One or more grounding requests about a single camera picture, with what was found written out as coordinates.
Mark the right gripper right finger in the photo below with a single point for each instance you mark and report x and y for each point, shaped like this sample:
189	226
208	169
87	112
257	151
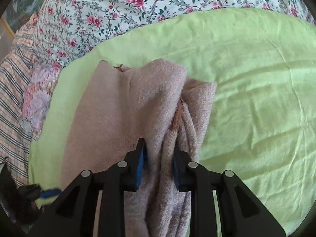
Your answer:
221	198

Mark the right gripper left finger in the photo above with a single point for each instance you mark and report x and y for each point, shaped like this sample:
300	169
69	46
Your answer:
94	200

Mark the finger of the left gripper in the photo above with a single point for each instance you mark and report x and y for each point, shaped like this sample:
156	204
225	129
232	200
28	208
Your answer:
49	193

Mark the purple pink floral cloth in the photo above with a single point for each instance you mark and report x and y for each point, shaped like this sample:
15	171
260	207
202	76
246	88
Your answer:
37	97

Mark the plaid checked blanket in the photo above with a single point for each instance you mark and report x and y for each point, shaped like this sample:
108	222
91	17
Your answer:
16	71

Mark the beige knit sweater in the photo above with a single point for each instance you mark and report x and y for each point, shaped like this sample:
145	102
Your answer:
159	103

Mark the floral rose duvet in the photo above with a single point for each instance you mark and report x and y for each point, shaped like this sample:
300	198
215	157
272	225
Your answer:
68	29

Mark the light green bed sheet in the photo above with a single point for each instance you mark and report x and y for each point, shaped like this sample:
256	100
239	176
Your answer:
262	124

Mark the green framed picture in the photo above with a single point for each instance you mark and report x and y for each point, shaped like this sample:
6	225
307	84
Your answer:
15	13

